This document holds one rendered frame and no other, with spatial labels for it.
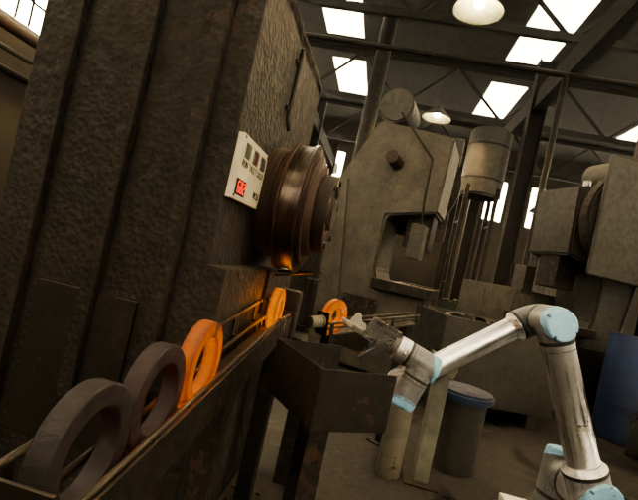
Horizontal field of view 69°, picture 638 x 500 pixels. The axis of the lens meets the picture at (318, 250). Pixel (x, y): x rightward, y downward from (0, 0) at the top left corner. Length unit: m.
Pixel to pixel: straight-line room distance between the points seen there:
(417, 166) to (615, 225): 1.83
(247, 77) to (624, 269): 4.18
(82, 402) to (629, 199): 4.75
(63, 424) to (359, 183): 4.02
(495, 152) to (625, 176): 5.87
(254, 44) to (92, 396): 1.00
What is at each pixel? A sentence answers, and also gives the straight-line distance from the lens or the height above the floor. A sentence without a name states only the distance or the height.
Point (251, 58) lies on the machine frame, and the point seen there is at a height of 1.44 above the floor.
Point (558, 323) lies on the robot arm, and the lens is 1.77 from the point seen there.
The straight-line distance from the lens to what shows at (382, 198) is 4.38.
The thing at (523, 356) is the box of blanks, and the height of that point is 0.55.
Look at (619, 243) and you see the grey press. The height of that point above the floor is 1.66.
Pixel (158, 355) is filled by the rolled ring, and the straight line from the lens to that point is 0.81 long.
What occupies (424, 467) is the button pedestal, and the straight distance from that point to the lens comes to 2.48.
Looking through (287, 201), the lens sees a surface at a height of 1.10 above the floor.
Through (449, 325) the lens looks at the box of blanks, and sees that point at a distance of 3.66.
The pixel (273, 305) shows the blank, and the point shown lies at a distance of 1.63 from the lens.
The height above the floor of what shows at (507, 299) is 0.96.
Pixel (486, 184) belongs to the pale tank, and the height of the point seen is 3.24.
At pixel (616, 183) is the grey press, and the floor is 2.18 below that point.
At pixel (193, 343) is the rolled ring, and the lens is 0.95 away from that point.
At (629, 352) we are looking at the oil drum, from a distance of 4.61.
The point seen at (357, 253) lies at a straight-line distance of 4.37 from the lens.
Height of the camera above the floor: 0.95
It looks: 1 degrees up
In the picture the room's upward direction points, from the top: 13 degrees clockwise
